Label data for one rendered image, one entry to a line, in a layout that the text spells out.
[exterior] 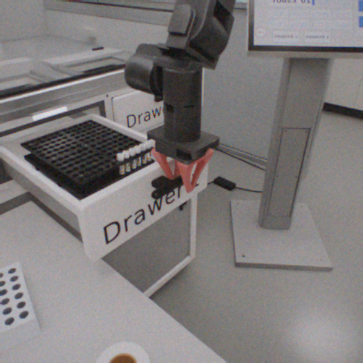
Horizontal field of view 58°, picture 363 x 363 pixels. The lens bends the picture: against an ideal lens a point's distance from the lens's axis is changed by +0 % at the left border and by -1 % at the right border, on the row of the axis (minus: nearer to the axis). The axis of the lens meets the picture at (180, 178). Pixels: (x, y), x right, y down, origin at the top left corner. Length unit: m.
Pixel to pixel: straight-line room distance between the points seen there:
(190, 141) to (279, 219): 1.35
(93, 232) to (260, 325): 1.07
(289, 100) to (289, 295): 0.84
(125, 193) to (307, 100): 1.10
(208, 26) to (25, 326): 0.48
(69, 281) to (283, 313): 1.09
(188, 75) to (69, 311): 0.40
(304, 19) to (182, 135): 0.97
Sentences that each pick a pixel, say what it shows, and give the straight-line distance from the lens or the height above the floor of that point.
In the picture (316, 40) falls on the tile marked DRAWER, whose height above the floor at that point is 1.00.
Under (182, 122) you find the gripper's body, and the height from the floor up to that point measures 1.02.
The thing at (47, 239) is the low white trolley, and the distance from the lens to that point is 0.71.
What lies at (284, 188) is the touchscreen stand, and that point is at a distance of 1.69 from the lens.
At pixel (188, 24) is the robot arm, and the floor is 1.15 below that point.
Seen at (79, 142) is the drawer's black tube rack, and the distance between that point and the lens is 0.73.
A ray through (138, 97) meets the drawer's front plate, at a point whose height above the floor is 0.91.
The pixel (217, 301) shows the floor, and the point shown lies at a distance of 1.52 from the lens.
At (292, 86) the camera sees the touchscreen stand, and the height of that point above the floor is 0.80.
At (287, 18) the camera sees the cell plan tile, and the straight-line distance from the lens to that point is 1.37.
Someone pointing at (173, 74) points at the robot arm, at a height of 1.09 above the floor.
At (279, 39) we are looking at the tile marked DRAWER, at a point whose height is 1.00.
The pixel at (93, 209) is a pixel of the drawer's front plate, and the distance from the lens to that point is 0.50.
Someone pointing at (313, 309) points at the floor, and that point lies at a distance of 1.59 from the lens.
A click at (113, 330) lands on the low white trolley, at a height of 0.76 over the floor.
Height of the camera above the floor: 1.21
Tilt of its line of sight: 33 degrees down
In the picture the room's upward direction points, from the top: straight up
